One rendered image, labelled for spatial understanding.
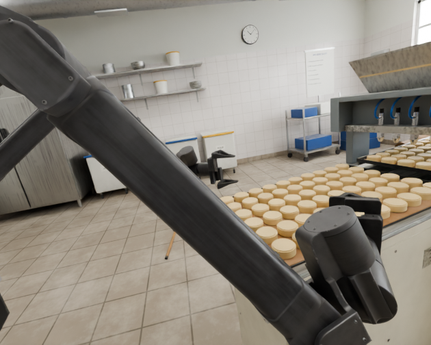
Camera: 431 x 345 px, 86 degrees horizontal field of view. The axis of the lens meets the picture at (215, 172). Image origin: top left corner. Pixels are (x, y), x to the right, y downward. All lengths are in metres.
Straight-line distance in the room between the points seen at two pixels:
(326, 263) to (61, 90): 0.30
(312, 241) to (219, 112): 4.47
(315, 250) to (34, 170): 4.14
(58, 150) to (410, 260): 3.95
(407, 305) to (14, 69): 1.02
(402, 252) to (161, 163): 0.73
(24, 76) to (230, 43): 4.72
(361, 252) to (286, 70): 4.97
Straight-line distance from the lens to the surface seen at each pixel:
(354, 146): 1.37
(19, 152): 0.77
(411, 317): 1.05
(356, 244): 0.30
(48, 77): 0.23
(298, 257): 0.53
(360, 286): 0.32
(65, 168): 4.09
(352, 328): 0.31
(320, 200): 0.73
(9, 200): 4.57
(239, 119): 4.79
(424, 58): 1.10
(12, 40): 0.25
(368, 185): 0.85
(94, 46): 4.88
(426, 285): 1.03
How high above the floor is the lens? 1.22
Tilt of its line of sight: 16 degrees down
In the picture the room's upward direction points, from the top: 9 degrees counter-clockwise
